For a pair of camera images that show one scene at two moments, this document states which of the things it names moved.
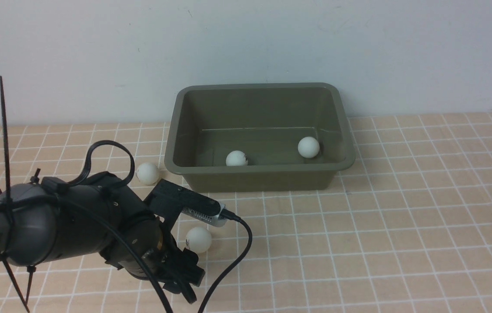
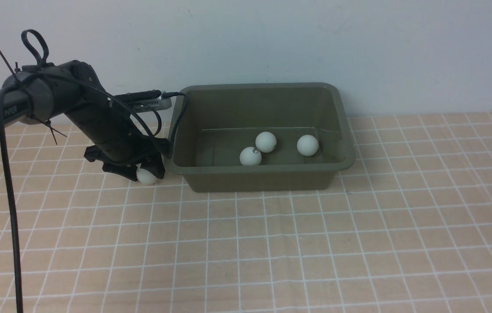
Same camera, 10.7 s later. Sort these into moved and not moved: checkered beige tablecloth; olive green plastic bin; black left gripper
Moved: black left gripper
Not moved: olive green plastic bin; checkered beige tablecloth
